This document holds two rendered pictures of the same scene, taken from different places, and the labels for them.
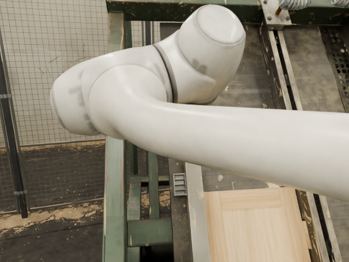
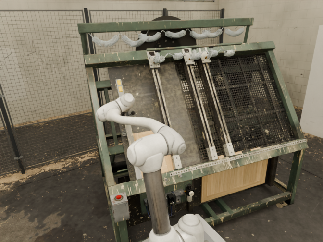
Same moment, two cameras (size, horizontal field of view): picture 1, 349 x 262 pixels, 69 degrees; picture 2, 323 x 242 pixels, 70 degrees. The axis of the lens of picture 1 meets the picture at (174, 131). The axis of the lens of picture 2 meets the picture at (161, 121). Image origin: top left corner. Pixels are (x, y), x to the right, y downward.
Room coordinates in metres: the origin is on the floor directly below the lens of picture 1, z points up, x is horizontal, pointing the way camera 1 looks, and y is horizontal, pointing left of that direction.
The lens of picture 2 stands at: (-1.20, 0.05, 2.11)
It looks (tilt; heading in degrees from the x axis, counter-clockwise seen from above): 22 degrees down; 348
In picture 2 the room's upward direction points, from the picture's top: 3 degrees counter-clockwise
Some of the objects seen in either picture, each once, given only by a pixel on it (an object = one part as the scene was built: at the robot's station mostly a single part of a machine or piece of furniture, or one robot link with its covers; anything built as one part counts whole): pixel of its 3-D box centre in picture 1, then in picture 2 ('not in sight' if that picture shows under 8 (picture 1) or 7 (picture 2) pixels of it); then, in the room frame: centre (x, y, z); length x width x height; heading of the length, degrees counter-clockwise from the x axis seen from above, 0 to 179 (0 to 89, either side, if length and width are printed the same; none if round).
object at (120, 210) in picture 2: not in sight; (120, 207); (0.24, 0.10, 0.84); 0.12 x 0.12 x 0.18; 7
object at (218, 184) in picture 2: not in sight; (235, 172); (0.80, -1.24, 0.53); 0.90 x 0.02 x 0.55; 97
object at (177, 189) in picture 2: not in sight; (169, 201); (0.36, -0.33, 0.69); 0.50 x 0.14 x 0.24; 97
